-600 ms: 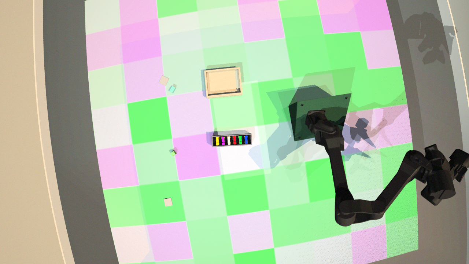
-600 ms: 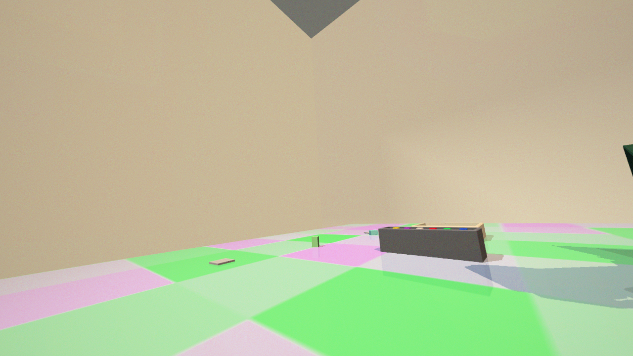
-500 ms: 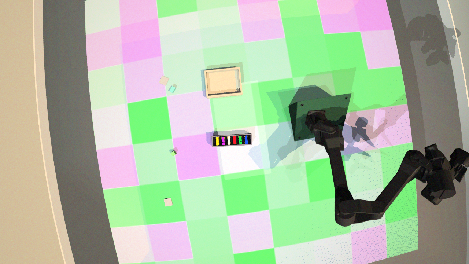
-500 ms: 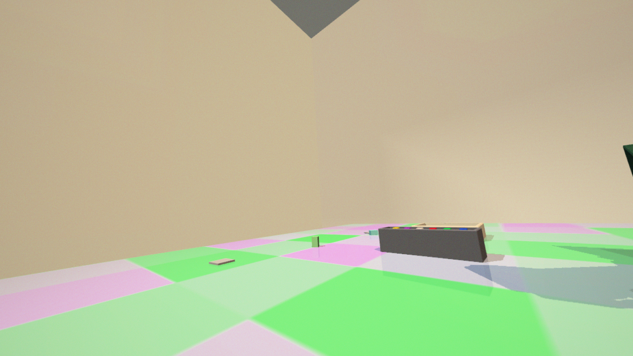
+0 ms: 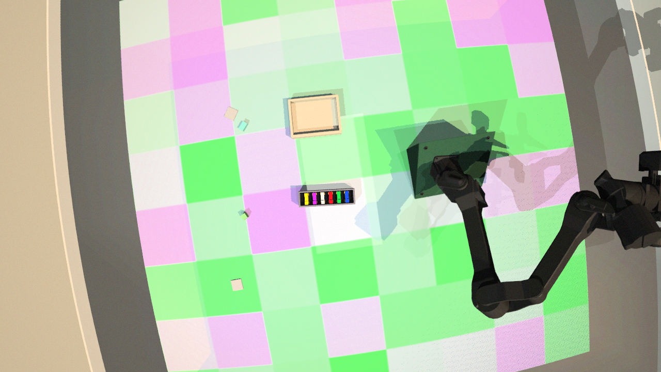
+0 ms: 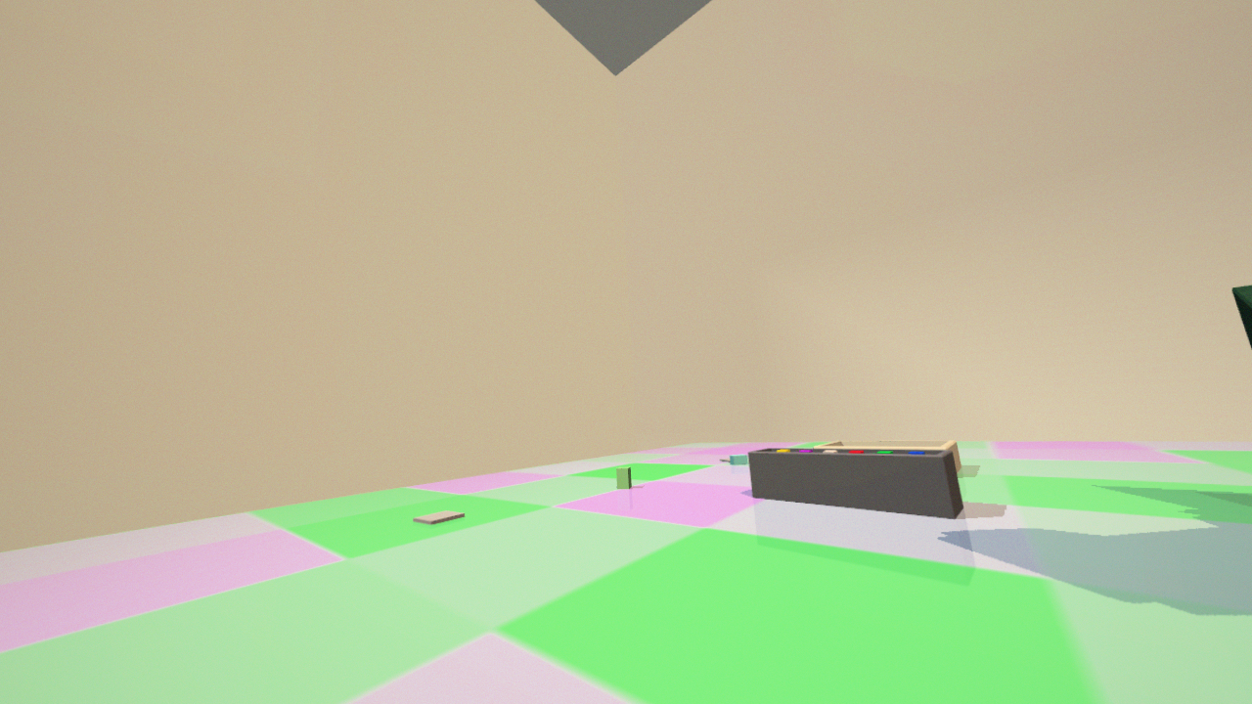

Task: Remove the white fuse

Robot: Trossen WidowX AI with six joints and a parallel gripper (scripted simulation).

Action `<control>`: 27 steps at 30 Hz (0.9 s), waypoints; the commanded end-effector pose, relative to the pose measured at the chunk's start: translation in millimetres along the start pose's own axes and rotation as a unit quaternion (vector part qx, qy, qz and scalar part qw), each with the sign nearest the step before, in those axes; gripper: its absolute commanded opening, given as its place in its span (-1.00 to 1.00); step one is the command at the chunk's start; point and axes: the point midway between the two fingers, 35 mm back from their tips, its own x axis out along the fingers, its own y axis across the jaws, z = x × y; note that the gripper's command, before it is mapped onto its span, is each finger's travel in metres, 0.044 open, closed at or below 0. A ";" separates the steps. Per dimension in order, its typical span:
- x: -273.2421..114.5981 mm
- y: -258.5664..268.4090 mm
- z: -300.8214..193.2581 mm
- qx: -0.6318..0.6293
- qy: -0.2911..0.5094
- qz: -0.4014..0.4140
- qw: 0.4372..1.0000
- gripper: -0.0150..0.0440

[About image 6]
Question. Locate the beige shallow tray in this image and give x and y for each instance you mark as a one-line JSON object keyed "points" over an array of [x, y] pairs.
{"points": [[899, 445]]}

